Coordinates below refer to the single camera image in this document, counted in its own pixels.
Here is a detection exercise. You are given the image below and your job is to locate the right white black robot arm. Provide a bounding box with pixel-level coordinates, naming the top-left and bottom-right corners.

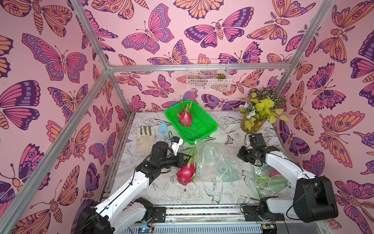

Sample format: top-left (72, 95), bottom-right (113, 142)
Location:
top-left (237, 133), bottom-right (339, 223)

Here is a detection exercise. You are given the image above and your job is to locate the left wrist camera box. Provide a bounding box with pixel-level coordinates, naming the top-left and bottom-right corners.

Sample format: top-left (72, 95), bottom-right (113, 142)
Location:
top-left (171, 136), bottom-right (184, 156)

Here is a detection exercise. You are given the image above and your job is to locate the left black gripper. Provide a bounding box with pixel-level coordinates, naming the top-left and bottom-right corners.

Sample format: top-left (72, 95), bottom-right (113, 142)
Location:
top-left (158, 152), bottom-right (191, 170)

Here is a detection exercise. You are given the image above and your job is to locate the green plastic basket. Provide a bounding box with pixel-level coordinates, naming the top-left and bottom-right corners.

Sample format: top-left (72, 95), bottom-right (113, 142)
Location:
top-left (165, 100), bottom-right (218, 145)

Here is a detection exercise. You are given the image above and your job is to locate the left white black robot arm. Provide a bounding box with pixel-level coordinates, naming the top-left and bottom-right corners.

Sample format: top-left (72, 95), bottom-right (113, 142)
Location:
top-left (73, 141), bottom-right (192, 234)

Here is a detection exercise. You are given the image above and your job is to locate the potted plant in amber vase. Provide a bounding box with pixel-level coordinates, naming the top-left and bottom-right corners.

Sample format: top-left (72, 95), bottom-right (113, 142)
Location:
top-left (239, 88), bottom-right (288, 134)

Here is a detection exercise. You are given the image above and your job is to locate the small succulent in wire basket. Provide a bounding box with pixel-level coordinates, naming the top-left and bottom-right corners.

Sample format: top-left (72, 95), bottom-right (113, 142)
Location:
top-left (216, 73), bottom-right (226, 80)

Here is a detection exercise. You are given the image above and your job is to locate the pink dragon fruit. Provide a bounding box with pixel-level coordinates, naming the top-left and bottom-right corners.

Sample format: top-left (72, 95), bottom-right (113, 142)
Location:
top-left (177, 101), bottom-right (193, 127)
top-left (177, 146), bottom-right (197, 186)

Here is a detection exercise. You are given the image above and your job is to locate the metal base rail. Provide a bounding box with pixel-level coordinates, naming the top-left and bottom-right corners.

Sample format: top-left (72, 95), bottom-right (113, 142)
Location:
top-left (77, 204), bottom-right (322, 234)

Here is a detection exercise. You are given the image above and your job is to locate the white wire wall basket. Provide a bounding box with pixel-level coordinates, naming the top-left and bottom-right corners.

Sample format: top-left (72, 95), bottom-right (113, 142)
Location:
top-left (185, 63), bottom-right (232, 92)

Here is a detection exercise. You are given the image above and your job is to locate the clear green zip-top bag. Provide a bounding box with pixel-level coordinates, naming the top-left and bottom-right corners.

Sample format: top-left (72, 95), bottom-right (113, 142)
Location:
top-left (194, 140), bottom-right (241, 182)

